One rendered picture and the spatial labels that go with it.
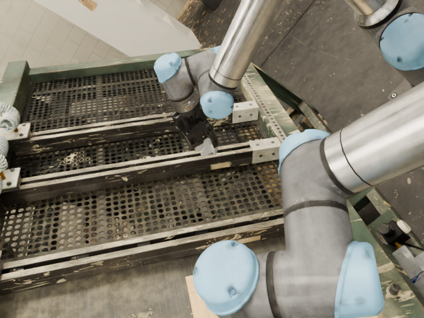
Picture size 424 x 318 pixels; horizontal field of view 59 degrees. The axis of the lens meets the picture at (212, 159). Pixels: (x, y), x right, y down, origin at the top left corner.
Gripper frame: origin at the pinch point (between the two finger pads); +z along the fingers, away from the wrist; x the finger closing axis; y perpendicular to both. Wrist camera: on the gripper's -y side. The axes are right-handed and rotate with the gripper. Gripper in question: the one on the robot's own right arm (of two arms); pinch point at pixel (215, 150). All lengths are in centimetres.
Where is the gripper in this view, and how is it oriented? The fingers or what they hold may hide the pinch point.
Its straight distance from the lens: 119.6
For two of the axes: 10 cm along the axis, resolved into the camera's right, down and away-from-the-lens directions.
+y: -7.9, 5.8, -2.1
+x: 5.3, 4.5, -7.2
